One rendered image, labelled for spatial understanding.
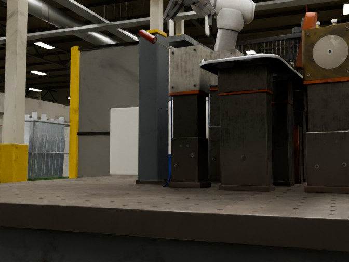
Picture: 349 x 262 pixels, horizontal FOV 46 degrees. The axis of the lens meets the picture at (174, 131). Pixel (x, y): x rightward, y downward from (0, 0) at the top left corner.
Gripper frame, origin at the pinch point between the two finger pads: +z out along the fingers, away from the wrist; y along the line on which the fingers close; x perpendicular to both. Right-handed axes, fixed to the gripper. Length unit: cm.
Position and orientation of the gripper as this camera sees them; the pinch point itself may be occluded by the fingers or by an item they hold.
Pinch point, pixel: (189, 34)
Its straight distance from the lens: 156.2
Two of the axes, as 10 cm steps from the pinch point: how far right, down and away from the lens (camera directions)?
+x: -3.2, -0.7, -9.4
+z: 0.0, 10.0, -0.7
